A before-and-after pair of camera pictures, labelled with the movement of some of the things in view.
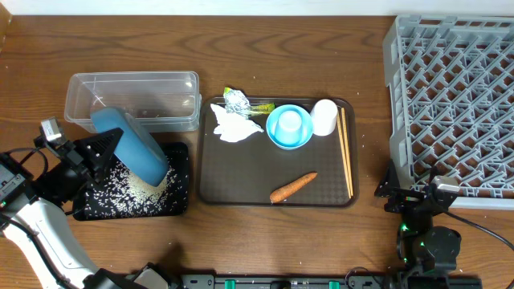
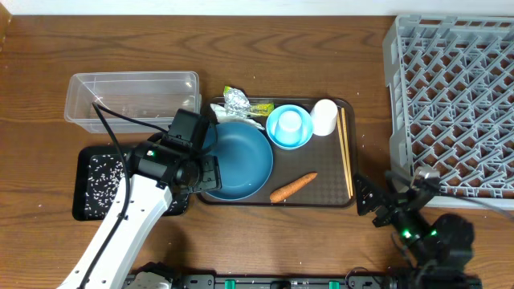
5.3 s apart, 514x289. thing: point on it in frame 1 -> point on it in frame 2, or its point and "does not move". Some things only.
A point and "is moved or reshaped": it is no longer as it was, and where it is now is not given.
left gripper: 71,160 -> 214,178
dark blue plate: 135,148 is moved or reshaped
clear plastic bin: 168,101 does not move
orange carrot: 286,190 does not move
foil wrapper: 237,103 does not move
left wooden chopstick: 342,152 does not move
